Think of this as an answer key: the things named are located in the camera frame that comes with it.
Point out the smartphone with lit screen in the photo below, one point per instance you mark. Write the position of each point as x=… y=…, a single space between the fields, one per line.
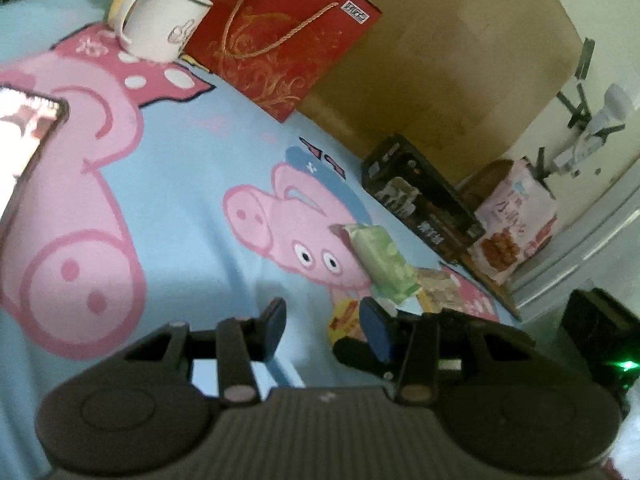
x=29 y=120

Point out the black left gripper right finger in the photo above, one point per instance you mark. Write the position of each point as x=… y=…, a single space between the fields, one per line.
x=406 y=349

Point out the pink fried twist snack bag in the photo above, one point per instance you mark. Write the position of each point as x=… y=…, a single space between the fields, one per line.
x=519 y=217

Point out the white enamel mug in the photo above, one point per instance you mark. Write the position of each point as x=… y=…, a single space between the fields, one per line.
x=158 y=30

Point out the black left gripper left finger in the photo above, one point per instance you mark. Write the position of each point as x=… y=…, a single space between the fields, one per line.
x=163 y=361

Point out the yellow red snack packet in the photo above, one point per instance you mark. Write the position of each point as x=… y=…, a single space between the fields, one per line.
x=344 y=322

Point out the clear nut snack bag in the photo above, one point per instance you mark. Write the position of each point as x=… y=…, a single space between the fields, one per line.
x=437 y=291

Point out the black sheep print box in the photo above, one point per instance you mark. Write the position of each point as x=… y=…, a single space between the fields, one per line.
x=404 y=182

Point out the white wall power adapter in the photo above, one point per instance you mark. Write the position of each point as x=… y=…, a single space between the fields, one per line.
x=620 y=102

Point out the blue pig cartoon blanket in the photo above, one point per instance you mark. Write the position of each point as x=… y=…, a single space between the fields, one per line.
x=163 y=198

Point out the red gift bag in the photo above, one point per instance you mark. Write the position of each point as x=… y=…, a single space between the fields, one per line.
x=274 y=51

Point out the green leaf snack packet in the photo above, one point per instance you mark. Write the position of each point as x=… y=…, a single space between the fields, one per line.
x=390 y=273

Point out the large brown cardboard sheet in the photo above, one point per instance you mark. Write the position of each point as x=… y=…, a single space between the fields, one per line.
x=460 y=79

